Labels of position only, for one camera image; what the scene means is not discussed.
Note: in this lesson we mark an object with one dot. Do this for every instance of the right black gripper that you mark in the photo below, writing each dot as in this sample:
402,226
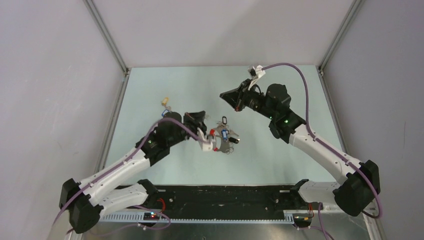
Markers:
237,98

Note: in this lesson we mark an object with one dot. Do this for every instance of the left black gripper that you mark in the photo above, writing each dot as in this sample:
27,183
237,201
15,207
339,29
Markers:
197,120

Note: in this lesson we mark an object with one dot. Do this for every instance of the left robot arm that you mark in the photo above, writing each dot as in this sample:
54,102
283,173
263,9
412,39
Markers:
90,199

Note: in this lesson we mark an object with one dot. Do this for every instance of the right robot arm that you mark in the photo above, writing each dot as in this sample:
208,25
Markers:
357,183

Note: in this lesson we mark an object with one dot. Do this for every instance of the key with yellow tag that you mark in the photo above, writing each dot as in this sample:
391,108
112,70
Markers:
164,101

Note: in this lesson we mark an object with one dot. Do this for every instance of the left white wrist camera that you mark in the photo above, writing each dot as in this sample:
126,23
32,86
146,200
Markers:
207,141

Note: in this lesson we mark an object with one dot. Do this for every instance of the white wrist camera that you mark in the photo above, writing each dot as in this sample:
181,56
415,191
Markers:
207,141
256,72

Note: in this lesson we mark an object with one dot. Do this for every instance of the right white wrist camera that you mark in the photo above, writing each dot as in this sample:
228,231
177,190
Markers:
256,72

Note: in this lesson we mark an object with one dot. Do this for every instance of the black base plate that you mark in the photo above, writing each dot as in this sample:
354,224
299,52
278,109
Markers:
226,202

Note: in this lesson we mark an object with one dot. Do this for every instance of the grey slotted cable duct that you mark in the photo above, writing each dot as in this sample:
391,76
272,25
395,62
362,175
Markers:
147,217

